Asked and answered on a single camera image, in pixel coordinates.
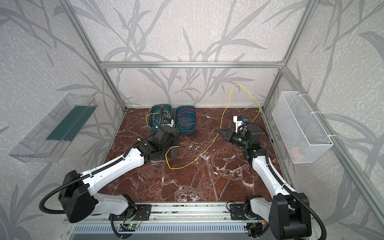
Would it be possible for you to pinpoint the teal plastic bin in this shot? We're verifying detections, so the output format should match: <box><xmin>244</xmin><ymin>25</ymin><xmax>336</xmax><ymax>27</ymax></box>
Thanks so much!
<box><xmin>146</xmin><ymin>104</ymin><xmax>173</xmax><ymax>132</ymax></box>
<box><xmin>174</xmin><ymin>105</ymin><xmax>198</xmax><ymax>135</ymax></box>

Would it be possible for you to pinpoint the white wire mesh basket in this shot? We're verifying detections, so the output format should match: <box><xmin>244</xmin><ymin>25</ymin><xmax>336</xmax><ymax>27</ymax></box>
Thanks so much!
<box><xmin>272</xmin><ymin>91</ymin><xmax>334</xmax><ymax>164</ymax></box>

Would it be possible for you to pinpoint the blue cable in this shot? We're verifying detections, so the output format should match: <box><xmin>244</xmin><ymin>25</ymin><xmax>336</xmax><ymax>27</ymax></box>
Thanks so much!
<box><xmin>177</xmin><ymin>111</ymin><xmax>197</xmax><ymax>130</ymax></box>

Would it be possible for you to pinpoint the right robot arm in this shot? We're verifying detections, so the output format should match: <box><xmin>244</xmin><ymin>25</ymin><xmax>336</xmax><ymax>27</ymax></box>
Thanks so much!
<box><xmin>217</xmin><ymin>122</ymin><xmax>327</xmax><ymax>240</ymax></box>

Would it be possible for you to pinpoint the red cable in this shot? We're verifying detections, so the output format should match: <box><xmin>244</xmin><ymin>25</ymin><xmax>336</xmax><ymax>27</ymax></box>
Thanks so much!
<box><xmin>177</xmin><ymin>107</ymin><xmax>201</xmax><ymax>127</ymax></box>

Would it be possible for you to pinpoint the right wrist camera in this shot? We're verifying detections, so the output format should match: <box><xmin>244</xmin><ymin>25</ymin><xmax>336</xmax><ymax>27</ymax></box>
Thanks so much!
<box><xmin>233</xmin><ymin>116</ymin><xmax>247</xmax><ymax>134</ymax></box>

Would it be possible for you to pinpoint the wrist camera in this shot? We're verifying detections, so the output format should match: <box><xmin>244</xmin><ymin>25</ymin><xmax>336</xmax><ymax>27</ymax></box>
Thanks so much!
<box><xmin>163</xmin><ymin>118</ymin><xmax>175</xmax><ymax>128</ymax></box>
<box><xmin>233</xmin><ymin>116</ymin><xmax>247</xmax><ymax>134</ymax></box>

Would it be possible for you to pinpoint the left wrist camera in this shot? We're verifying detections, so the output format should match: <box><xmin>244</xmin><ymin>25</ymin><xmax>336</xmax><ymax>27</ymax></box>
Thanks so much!
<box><xmin>163</xmin><ymin>118</ymin><xmax>175</xmax><ymax>128</ymax></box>

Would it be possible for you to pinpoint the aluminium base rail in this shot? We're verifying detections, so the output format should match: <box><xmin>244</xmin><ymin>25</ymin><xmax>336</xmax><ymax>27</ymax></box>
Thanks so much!
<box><xmin>61</xmin><ymin>201</ymin><xmax>271</xmax><ymax>224</ymax></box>

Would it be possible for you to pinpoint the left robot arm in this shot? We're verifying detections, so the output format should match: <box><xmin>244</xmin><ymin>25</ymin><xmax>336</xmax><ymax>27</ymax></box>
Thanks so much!
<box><xmin>39</xmin><ymin>106</ymin><xmax>180</xmax><ymax>223</ymax></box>

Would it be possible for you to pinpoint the small green circuit board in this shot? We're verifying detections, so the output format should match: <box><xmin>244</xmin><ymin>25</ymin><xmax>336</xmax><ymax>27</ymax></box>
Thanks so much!
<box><xmin>119</xmin><ymin>223</ymin><xmax>141</xmax><ymax>233</ymax></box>

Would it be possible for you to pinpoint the pink object in basket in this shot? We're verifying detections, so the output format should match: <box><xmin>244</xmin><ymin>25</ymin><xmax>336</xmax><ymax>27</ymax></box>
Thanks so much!
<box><xmin>290</xmin><ymin>147</ymin><xmax>303</xmax><ymax>161</ymax></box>

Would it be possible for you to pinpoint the clear plastic wall tray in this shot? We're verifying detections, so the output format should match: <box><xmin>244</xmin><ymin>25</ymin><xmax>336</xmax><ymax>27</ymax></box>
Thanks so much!
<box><xmin>9</xmin><ymin>94</ymin><xmax>98</xmax><ymax>163</ymax></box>

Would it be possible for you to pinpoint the yellow cable bundle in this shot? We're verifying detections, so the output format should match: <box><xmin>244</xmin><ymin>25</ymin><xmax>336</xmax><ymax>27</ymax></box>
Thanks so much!
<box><xmin>145</xmin><ymin>107</ymin><xmax>174</xmax><ymax>130</ymax></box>

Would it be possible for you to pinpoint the aluminium frame crossbar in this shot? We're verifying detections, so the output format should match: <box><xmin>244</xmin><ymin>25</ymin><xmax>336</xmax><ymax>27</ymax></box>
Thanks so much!
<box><xmin>100</xmin><ymin>61</ymin><xmax>283</xmax><ymax>69</ymax></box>

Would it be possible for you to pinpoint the grey perforated cable spool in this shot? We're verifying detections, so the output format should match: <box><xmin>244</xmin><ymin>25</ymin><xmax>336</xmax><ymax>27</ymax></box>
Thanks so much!
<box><xmin>170</xmin><ymin>136</ymin><xmax>180</xmax><ymax>160</ymax></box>

